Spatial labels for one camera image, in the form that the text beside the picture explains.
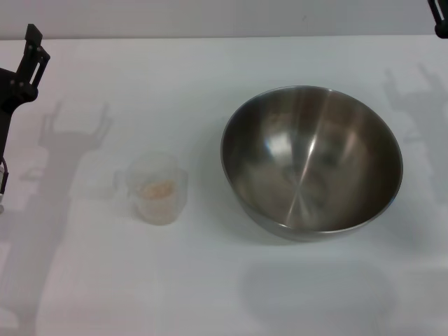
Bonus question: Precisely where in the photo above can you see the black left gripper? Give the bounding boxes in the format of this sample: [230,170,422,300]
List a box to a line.
[0,24,51,169]

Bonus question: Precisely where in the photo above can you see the rice grains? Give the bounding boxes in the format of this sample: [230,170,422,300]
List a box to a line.
[138,177,178,223]

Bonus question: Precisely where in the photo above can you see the stainless steel mixing bowl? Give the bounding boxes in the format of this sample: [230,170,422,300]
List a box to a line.
[220,85,404,242]

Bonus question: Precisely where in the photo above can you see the clear plastic measuring cup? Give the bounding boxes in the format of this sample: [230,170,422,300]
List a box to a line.
[113,150,190,227]

